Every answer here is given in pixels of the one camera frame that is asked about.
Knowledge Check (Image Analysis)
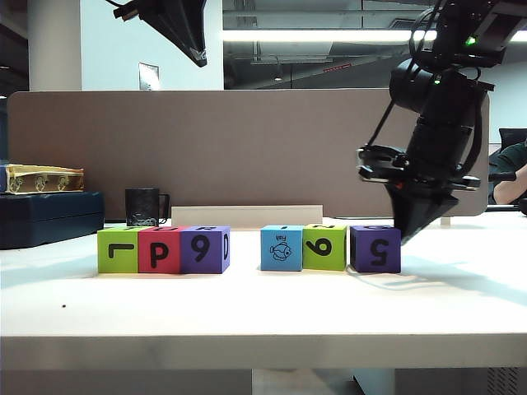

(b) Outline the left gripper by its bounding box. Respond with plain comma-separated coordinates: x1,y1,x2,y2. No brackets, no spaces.
113,0,209,67

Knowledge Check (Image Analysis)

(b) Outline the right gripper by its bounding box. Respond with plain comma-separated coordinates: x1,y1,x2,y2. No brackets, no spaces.
385,167,482,247

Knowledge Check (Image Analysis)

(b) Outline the purple block number five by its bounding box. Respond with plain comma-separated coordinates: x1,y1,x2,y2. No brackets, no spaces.
349,225,403,274

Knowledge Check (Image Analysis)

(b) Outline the green block nine and J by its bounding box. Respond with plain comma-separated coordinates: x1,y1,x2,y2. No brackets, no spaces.
302,224,348,272

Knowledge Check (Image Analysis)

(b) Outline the blue block fish picture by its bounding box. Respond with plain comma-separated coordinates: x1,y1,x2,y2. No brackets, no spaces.
260,225,305,272

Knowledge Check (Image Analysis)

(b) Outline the person bare forearm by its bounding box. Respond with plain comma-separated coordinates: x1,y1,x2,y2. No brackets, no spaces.
492,164,527,205

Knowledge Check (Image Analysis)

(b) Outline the red block letter P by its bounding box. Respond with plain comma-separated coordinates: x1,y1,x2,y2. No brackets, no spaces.
138,225,183,274

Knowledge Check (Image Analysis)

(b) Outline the green block letter L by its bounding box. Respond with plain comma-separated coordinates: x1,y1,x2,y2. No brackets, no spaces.
97,227,141,274

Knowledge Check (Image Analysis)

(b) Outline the person in dark green top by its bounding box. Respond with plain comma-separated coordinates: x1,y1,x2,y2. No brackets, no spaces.
488,142,527,194

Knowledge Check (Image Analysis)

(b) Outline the black office chair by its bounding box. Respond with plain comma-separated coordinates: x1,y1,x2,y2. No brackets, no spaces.
497,128,527,149

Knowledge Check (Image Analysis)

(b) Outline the brown desk partition panel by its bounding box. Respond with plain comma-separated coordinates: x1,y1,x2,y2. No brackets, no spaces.
7,87,491,219

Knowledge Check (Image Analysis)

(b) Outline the black mug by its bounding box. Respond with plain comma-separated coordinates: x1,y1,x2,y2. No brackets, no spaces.
124,188,170,228

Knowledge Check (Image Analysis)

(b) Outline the grey vent grille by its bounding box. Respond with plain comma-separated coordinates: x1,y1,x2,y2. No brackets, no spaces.
487,367,520,395

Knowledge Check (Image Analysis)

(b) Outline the yellow gold patterned box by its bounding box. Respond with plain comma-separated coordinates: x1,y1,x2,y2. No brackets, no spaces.
5,164,86,195

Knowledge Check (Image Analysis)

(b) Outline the purple block nine and D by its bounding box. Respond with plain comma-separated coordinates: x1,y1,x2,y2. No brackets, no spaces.
180,225,231,275

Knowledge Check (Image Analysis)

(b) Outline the dark blue case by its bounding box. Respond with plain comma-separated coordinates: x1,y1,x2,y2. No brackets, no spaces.
0,191,105,251

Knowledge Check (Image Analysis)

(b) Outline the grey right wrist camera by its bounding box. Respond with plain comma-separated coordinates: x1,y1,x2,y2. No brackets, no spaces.
356,144,409,183

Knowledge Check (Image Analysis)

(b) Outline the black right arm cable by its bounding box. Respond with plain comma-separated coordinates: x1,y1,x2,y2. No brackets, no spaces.
367,0,483,176

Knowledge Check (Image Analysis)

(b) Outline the beige long cable box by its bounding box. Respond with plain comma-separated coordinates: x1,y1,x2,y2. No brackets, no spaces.
170,205,324,230

